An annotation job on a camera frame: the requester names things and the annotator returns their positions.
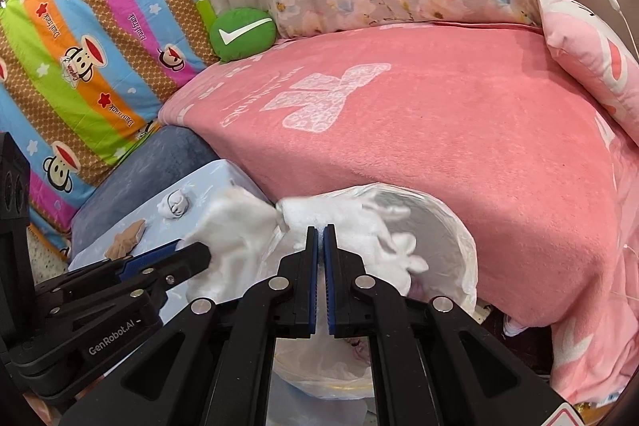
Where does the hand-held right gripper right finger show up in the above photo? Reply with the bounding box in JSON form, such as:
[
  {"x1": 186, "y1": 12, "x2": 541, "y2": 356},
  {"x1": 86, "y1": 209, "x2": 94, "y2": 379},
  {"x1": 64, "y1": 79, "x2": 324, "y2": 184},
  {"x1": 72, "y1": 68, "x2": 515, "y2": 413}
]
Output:
[{"x1": 323, "y1": 224, "x2": 586, "y2": 426}]

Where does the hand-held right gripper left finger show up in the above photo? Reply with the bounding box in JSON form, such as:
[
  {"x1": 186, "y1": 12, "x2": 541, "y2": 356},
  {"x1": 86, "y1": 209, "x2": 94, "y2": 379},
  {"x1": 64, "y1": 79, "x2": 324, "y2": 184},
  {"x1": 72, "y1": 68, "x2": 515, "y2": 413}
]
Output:
[{"x1": 60, "y1": 226, "x2": 319, "y2": 426}]

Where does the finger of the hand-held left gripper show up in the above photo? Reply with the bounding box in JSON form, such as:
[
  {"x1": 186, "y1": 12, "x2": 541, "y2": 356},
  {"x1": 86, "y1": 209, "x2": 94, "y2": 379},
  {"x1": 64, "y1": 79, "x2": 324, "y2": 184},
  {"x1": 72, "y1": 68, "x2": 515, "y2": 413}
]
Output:
[
  {"x1": 124, "y1": 241, "x2": 211, "y2": 313},
  {"x1": 116, "y1": 240, "x2": 183, "y2": 278}
]

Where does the white fluffy cloth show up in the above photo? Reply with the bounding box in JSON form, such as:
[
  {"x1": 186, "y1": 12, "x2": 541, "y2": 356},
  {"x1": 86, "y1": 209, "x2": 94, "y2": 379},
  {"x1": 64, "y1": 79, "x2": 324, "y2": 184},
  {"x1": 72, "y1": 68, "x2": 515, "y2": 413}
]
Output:
[{"x1": 184, "y1": 185, "x2": 431, "y2": 303}]

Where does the bin with white plastic bag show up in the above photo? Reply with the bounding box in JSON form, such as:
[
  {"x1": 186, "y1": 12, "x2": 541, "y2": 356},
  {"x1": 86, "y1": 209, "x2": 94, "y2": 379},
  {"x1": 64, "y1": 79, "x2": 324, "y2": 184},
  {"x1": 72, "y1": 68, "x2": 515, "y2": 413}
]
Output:
[{"x1": 272, "y1": 181, "x2": 481, "y2": 403}]

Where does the light blue covered box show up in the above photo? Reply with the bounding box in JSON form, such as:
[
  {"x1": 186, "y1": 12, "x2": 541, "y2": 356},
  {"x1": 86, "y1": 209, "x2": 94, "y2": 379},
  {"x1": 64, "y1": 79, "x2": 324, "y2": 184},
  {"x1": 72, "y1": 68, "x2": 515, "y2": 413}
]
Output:
[{"x1": 67, "y1": 159, "x2": 280, "y2": 343}]

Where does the rolled white sock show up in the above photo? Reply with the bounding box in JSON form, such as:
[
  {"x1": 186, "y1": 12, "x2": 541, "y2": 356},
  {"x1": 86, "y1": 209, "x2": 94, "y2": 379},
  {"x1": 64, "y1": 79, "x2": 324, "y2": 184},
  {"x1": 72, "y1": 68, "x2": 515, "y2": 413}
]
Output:
[{"x1": 157, "y1": 188, "x2": 191, "y2": 220}]

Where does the blue-grey velvet cushion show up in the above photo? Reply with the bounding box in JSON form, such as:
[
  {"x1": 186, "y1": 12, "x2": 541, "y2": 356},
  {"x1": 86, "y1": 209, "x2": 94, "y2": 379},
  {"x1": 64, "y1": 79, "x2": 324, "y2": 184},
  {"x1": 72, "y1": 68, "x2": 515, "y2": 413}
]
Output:
[{"x1": 70, "y1": 127, "x2": 221, "y2": 258}]

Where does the pink fleece blanket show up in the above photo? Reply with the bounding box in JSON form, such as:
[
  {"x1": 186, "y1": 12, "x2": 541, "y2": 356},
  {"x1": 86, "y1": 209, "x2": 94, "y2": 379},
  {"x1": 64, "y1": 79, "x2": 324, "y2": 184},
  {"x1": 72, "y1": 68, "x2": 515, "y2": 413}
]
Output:
[{"x1": 159, "y1": 21, "x2": 639, "y2": 407}]

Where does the striped cartoon monkey blanket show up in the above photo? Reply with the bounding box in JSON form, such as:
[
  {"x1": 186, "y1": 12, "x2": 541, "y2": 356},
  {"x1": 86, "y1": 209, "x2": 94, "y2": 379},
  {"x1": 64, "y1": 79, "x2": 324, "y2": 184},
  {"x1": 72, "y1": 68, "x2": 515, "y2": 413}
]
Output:
[{"x1": 0, "y1": 0, "x2": 221, "y2": 253}]

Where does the green round check mark cushion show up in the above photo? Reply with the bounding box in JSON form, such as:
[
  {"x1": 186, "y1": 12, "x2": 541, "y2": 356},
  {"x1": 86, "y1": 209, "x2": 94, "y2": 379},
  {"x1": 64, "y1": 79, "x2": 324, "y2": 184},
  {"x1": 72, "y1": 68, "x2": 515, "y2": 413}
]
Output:
[{"x1": 208, "y1": 8, "x2": 277, "y2": 64}]

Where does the pink printed pillow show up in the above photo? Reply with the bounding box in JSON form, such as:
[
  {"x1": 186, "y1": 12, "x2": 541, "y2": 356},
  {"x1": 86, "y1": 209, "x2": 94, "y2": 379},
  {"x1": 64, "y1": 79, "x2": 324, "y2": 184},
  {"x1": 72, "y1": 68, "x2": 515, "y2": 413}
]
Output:
[{"x1": 536, "y1": 0, "x2": 639, "y2": 138}]

